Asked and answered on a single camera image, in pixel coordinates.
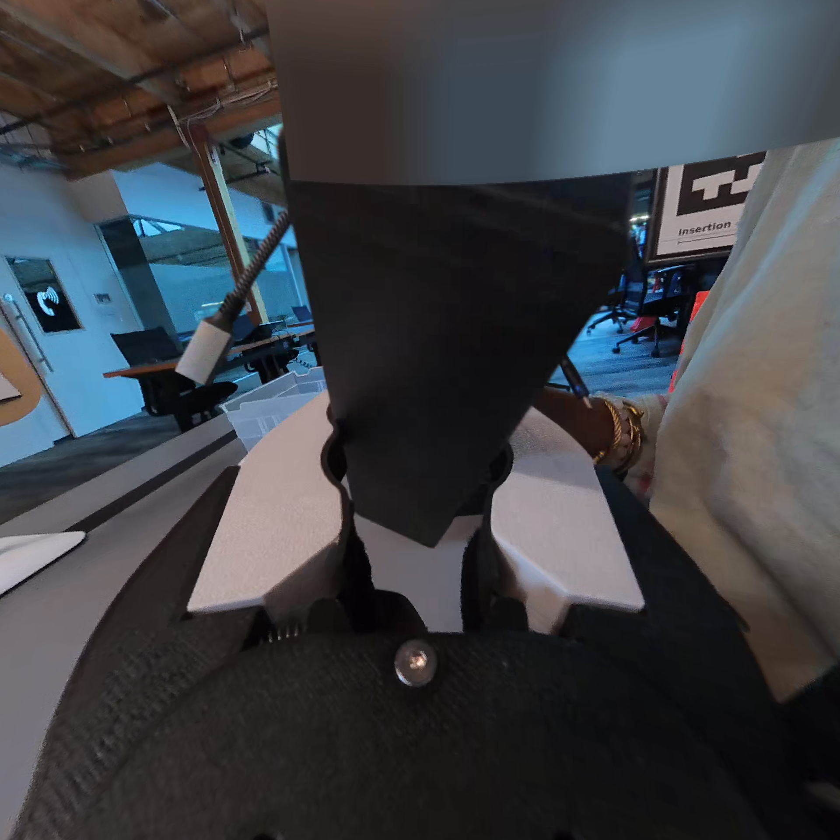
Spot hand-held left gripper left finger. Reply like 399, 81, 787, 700
187, 392, 358, 624

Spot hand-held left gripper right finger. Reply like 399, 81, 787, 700
462, 407, 645, 634

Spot clear plastic bin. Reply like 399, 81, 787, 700
222, 366, 329, 454

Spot black usb hub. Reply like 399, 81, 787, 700
287, 178, 632, 549

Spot person's right forearm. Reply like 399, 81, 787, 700
610, 390, 673, 506

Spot person's right hand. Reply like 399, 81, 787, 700
533, 387, 611, 463

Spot wooden office desk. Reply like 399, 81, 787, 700
104, 328, 316, 431

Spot black office chair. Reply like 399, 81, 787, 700
591, 272, 647, 337
613, 264, 698, 360
110, 327, 238, 433

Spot person's cream sweater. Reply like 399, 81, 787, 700
646, 138, 840, 706

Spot white board stand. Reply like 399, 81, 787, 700
0, 530, 88, 597

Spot white door with phone symbol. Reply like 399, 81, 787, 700
0, 255, 85, 439

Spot printed tag sign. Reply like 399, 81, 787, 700
646, 152, 767, 265

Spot gold bracelets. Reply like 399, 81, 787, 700
592, 395, 647, 475

